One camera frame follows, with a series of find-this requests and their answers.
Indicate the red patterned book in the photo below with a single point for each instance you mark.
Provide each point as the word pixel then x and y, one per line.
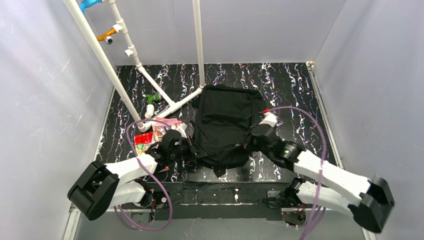
pixel 141 140

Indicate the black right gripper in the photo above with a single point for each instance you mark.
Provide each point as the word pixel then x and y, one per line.
pixel 251 140

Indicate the green pipe valve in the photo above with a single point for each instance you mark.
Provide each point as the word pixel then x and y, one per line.
pixel 151 98

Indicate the orange pipe valve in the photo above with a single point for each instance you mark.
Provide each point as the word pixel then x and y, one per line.
pixel 107 36

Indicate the black student backpack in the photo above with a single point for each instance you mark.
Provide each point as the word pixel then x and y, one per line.
pixel 222 124

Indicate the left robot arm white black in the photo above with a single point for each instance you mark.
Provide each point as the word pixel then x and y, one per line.
pixel 102 186

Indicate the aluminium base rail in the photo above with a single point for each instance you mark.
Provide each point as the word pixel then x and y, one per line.
pixel 108 227

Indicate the black mounting base plate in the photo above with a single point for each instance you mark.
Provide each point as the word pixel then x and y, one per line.
pixel 233 200

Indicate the pink comic book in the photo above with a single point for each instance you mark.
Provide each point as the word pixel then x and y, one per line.
pixel 160 128

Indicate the blue pipe valve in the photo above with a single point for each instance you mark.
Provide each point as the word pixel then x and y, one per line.
pixel 85 4

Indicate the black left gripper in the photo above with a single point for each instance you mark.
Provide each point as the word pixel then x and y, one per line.
pixel 191 148

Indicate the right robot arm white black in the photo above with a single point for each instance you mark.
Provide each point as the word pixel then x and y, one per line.
pixel 369 201

